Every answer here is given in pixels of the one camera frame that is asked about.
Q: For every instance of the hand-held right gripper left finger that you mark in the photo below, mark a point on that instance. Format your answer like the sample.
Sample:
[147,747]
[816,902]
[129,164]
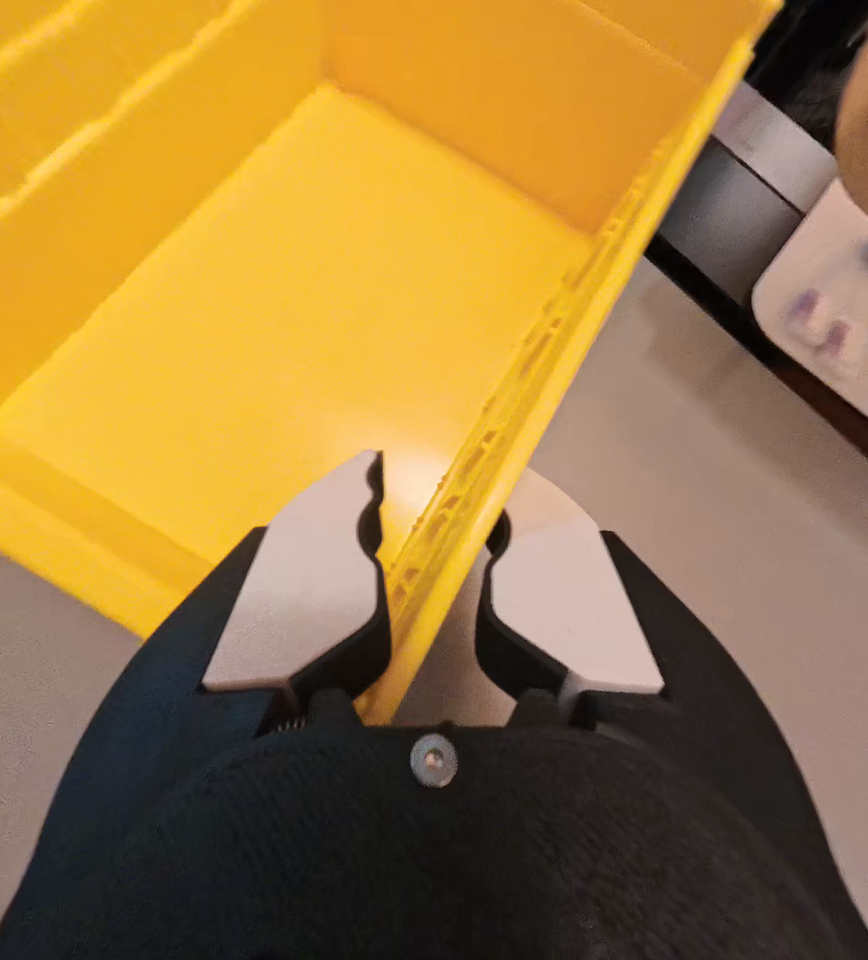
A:
[299,592]

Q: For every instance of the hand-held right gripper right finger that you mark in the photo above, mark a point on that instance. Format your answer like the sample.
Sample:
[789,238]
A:
[576,600]

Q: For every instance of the yellow plastic bin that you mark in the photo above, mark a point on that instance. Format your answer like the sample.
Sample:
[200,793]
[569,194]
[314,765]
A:
[291,300]

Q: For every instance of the grey metal stand base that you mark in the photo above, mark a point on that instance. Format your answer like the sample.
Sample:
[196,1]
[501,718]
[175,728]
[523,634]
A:
[831,247]

